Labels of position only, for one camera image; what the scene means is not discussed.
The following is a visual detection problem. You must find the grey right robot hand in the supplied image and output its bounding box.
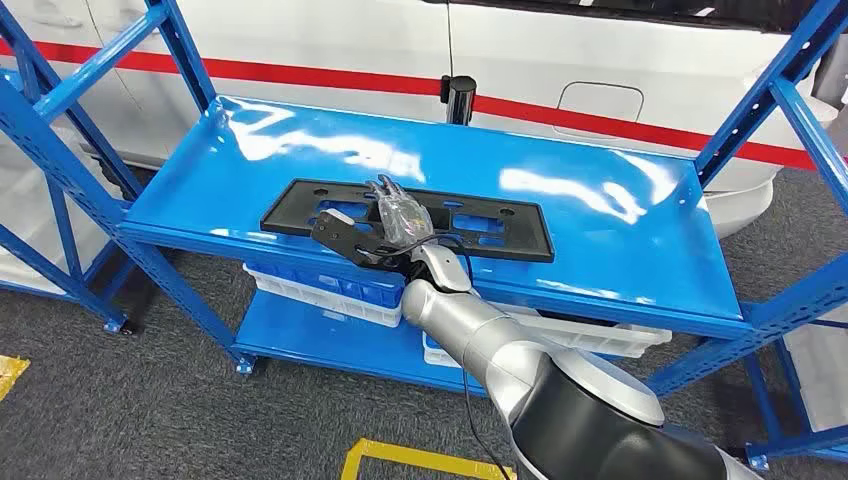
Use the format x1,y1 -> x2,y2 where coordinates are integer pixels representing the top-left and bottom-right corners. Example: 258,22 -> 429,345
366,174 -> 436,248

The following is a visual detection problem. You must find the black plastic plate frame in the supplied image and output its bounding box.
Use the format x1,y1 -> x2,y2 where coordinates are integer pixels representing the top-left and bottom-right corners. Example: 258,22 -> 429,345
259,178 -> 556,264

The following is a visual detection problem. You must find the blue plastic crate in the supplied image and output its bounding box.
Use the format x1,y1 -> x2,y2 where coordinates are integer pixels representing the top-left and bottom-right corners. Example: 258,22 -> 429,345
245,259 -> 407,309

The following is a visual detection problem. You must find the white car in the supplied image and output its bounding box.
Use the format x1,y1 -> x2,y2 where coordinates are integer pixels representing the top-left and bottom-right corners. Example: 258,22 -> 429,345
0,0 -> 848,240

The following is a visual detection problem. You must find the yellow floor tape square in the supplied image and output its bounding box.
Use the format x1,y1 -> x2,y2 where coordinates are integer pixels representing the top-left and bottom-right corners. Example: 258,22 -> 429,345
341,437 -> 518,480
0,354 -> 31,402

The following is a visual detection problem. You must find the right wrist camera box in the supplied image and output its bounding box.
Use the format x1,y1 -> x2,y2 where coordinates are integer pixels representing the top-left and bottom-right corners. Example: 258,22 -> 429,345
311,208 -> 399,270

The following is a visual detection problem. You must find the black stanchion post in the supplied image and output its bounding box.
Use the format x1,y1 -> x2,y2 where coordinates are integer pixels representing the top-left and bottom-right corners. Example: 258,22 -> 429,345
440,74 -> 478,127

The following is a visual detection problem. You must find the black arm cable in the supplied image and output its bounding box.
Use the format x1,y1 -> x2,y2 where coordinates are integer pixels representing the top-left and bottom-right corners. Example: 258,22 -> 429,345
370,233 -> 515,480

